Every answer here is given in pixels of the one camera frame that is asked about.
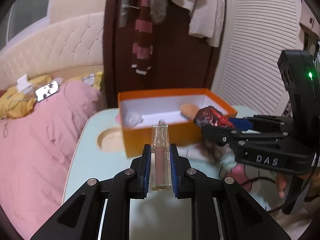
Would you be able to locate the pink lip gloss tube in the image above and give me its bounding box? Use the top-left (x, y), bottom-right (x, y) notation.
top-left (150, 120), bottom-right (171, 191)

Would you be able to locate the yellow pillow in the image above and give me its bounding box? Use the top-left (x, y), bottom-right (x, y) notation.
top-left (1, 75), bottom-right (52, 119)

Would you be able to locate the orange cardboard box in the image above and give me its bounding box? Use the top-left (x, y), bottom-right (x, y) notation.
top-left (118, 88), bottom-right (238, 157)

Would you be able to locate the window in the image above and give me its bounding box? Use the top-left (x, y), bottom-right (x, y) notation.
top-left (1, 0), bottom-right (49, 48)

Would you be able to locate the white louvered closet door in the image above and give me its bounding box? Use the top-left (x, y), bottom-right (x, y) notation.
top-left (212, 0), bottom-right (303, 115)

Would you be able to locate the white knitted sweater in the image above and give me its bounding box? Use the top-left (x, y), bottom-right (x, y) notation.
top-left (171, 0), bottom-right (225, 47)

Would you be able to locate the clear heart-shaped case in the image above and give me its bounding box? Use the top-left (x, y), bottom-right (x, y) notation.
top-left (125, 112), bottom-right (143, 127)

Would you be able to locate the brown potato plush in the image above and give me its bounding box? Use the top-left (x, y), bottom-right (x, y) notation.
top-left (180, 103), bottom-right (200, 120)

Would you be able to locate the pink duvet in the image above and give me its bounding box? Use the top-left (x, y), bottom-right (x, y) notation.
top-left (1, 81), bottom-right (103, 239)

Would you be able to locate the white charger box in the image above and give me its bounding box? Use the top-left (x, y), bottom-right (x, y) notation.
top-left (16, 74), bottom-right (34, 96)

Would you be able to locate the person right hand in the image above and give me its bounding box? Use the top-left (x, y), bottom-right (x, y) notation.
top-left (276, 173), bottom-right (287, 199)

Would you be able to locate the cream tufted headboard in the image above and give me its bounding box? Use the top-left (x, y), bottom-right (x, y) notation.
top-left (1, 12), bottom-right (104, 89)

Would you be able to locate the dark red glitter pouch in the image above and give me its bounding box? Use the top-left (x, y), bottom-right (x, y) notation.
top-left (194, 106), bottom-right (234, 128)

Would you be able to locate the dark red wooden door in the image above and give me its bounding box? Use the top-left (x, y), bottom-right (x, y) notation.
top-left (103, 0), bottom-right (221, 108)

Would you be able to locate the silver door handle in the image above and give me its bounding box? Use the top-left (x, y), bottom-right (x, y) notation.
top-left (118, 0), bottom-right (140, 28)

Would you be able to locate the smartphone on bed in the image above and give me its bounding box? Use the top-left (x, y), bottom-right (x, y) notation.
top-left (35, 80), bottom-right (60, 102)

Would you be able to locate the black cable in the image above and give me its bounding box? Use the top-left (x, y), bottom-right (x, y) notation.
top-left (218, 164), bottom-right (316, 214)

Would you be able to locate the red pink striped scarf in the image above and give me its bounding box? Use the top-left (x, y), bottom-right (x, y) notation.
top-left (130, 0), bottom-right (153, 75)

